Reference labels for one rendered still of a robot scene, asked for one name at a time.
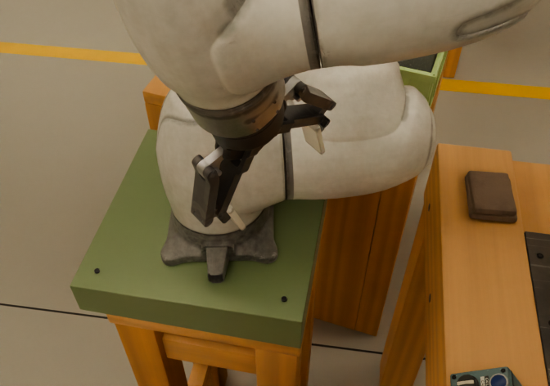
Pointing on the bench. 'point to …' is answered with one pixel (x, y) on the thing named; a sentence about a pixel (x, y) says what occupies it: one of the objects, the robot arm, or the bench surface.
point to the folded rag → (490, 196)
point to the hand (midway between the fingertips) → (274, 180)
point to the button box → (488, 376)
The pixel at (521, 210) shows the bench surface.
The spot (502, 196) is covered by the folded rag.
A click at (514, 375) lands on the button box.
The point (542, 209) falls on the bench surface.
